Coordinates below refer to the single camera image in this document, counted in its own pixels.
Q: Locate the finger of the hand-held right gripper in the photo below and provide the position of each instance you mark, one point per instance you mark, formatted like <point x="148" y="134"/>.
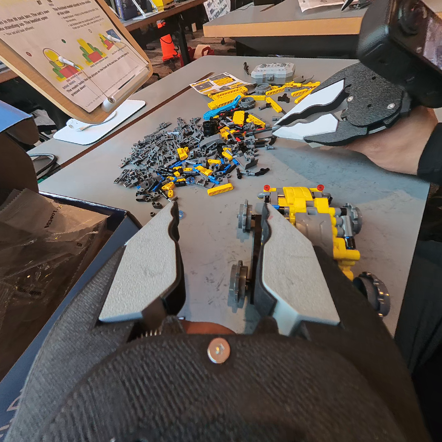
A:
<point x="310" y="129"/>
<point x="324" y="95"/>

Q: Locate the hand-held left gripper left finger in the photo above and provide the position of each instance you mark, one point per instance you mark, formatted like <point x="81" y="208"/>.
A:
<point x="145" y="272"/>

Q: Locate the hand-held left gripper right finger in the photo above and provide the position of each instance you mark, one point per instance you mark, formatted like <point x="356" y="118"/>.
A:
<point x="297" y="279"/>

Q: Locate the yellow toy vehicle model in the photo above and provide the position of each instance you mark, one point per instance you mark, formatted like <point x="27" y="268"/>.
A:
<point x="297" y="196"/>

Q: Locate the pile of building block pieces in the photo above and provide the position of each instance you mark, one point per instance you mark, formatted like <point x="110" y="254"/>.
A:
<point x="181" y="152"/>

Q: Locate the person's right forearm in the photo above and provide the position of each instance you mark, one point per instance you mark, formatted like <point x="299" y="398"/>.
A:
<point x="431" y="159"/>

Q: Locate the adjoining grey desk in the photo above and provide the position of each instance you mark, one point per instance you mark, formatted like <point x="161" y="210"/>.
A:
<point x="165" y="86"/>

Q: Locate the background wooden desk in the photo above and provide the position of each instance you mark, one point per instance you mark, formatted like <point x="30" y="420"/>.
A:
<point x="165" y="12"/>

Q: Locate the person's right hand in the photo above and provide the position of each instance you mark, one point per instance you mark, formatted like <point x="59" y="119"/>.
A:
<point x="397" y="148"/>

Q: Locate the grey battery box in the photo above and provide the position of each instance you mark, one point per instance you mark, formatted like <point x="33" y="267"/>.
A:
<point x="272" y="72"/>

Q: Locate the white paper sheets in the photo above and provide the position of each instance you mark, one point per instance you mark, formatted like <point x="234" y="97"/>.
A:
<point x="317" y="4"/>

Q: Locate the clear plastic bags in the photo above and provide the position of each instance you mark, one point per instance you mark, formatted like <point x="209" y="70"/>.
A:
<point x="51" y="248"/>

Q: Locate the blue brick separator tool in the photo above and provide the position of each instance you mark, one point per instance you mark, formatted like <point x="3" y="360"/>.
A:
<point x="216" y="112"/>

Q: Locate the yellow black printed leaflet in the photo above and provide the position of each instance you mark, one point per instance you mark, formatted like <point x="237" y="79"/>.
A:
<point x="224" y="81"/>

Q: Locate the person's dark jacket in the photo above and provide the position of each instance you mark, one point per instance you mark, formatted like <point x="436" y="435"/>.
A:
<point x="424" y="310"/>

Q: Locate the black white printed sign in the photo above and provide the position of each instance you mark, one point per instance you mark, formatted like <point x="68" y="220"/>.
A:
<point x="217" y="10"/>

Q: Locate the white stand base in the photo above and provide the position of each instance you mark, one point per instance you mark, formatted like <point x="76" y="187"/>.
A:
<point x="114" y="117"/>

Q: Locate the orange traffic cone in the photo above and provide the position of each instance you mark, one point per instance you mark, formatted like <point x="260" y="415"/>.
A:
<point x="169" y="48"/>

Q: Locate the blue cardboard kit box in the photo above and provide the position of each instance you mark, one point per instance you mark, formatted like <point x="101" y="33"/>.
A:
<point x="15" y="115"/>

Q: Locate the wooden document stand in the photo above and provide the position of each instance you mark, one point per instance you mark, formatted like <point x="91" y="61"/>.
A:
<point x="41" y="78"/>

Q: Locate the printed instruction sheet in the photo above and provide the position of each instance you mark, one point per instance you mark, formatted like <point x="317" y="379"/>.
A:
<point x="69" y="45"/>

